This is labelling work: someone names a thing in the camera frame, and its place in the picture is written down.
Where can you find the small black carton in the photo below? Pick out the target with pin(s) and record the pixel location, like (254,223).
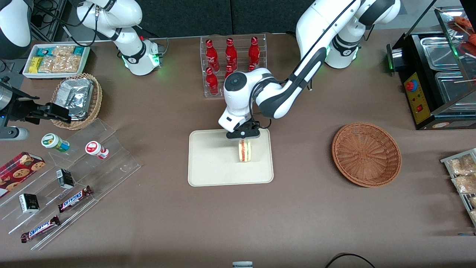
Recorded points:
(65,178)
(29,203)

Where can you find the yellow snack packet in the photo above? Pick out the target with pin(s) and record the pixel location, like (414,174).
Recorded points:
(35,64)

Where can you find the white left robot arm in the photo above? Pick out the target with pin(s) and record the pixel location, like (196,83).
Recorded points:
(316,22)

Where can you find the triangular sandwich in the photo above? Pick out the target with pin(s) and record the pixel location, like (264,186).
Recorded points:
(245,152)

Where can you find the red lid yogurt cup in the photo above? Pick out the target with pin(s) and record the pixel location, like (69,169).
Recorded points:
(96,149)

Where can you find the white rectangular snack bin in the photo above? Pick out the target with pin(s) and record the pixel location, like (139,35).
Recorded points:
(55,75)

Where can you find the clear acrylic bottle rack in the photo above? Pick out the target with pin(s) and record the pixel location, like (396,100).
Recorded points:
(240,46)

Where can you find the silver foil pack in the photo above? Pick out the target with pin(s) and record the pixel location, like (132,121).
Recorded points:
(76,96)

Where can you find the clear bag of pastry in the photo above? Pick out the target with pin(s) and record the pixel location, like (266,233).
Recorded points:
(461,165)
(465,184)

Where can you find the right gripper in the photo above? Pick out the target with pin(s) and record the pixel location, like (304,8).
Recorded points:
(19,109)

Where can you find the small tan wicker basket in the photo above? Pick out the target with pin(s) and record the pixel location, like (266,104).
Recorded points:
(96,100)

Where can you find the clear bag of crackers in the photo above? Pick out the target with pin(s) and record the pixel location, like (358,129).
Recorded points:
(67,64)

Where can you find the beige plastic tray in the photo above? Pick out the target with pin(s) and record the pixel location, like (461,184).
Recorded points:
(212,160)

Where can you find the black hot food display case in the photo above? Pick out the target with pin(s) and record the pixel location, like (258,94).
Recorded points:
(418,100)

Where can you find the red plaid cookie box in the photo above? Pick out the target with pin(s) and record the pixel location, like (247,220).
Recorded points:
(18,171)

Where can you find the brown snickers bar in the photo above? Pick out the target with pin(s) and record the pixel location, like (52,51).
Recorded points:
(74,199)
(40,229)

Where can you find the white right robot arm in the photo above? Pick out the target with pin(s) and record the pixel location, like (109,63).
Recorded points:
(126,15)

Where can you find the clear acrylic stepped display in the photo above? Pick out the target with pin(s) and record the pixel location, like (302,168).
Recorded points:
(111,163)

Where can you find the green lid yogurt cup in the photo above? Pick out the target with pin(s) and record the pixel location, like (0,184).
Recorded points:
(54,142)

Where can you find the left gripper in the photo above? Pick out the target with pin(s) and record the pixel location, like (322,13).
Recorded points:
(247,125)

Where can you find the teal snack packet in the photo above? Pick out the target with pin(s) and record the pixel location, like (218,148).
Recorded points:
(43,51)

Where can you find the large brown wicker basket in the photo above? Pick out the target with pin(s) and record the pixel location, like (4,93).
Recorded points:
(366,154)

